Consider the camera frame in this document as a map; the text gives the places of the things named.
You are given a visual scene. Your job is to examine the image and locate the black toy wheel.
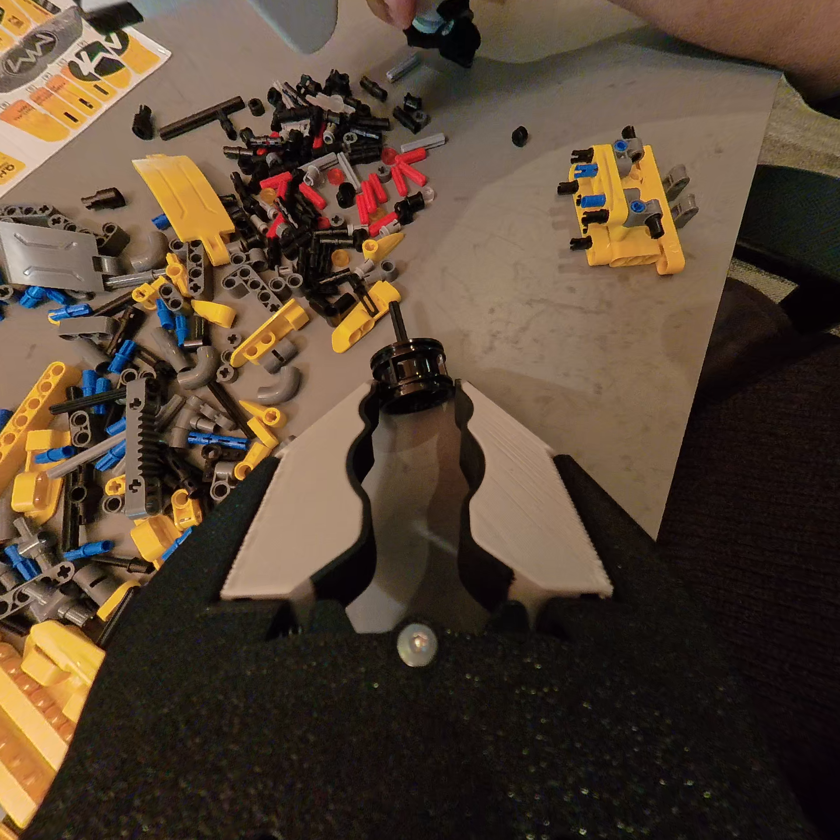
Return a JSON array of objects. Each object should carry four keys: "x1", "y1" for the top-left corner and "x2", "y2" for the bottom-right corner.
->
[{"x1": 369, "y1": 336, "x2": 455, "y2": 413}]

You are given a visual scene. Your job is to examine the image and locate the small yellow toy assembly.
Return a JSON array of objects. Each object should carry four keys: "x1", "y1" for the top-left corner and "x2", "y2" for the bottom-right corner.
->
[{"x1": 556, "y1": 125, "x2": 701, "y2": 277}]

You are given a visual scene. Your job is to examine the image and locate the grey toy panel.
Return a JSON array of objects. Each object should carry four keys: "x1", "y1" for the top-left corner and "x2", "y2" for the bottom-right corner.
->
[{"x1": 0, "y1": 218, "x2": 107, "y2": 294}]

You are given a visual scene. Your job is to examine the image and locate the long black toy axle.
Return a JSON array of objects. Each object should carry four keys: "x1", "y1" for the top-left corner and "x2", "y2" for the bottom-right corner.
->
[{"x1": 158, "y1": 96, "x2": 246, "y2": 141}]

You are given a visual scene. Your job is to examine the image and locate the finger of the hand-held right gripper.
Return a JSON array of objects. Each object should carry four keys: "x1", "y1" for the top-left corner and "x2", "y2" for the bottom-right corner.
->
[
  {"x1": 251, "y1": 0, "x2": 340, "y2": 55},
  {"x1": 77, "y1": 0, "x2": 145, "y2": 35}
]

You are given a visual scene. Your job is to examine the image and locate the yellow toy vehicle section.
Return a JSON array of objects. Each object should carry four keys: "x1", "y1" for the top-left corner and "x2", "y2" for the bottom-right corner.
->
[{"x1": 0, "y1": 620, "x2": 109, "y2": 831}]

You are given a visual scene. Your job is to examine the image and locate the long yellow holed beam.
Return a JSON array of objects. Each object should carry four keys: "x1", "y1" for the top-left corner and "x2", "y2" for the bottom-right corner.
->
[{"x1": 0, "y1": 360, "x2": 84, "y2": 484}]

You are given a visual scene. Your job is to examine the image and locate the pile of toy building pieces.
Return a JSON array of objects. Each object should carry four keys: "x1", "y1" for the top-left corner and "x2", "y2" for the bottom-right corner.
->
[{"x1": 0, "y1": 69, "x2": 454, "y2": 828}]

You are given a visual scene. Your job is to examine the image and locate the person's right forearm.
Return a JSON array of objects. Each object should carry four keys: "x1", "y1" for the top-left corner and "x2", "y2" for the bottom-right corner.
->
[{"x1": 610, "y1": 0, "x2": 840, "y2": 101}]

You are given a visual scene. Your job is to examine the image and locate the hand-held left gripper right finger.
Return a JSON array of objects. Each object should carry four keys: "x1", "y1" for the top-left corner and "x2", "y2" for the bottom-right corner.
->
[{"x1": 453, "y1": 379, "x2": 614, "y2": 611}]

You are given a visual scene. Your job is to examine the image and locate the person's dark knit sweater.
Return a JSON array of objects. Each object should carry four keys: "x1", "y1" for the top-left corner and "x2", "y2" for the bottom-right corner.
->
[{"x1": 656, "y1": 276, "x2": 840, "y2": 840}]

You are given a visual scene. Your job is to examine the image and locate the yellow sticker sheet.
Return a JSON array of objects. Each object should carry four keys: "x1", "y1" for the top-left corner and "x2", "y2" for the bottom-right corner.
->
[{"x1": 0, "y1": 0, "x2": 173, "y2": 199}]

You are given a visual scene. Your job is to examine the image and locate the yellow curved toy panel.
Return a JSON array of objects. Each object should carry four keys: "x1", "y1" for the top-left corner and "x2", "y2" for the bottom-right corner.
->
[{"x1": 130, "y1": 153, "x2": 237, "y2": 268}]

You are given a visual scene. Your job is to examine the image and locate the grey toy gear rack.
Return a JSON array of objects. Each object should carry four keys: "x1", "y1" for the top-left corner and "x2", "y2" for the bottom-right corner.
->
[{"x1": 123, "y1": 376, "x2": 166, "y2": 521}]

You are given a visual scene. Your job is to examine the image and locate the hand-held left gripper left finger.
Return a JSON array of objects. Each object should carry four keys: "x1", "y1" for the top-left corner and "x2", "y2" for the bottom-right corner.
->
[{"x1": 220, "y1": 381, "x2": 382, "y2": 611}]

